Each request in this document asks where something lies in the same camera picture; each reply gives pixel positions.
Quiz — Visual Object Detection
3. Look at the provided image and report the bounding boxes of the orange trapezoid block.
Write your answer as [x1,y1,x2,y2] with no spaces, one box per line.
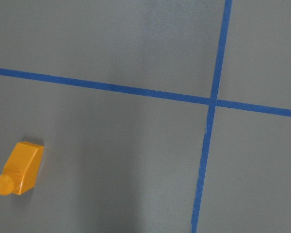
[0,141,45,196]

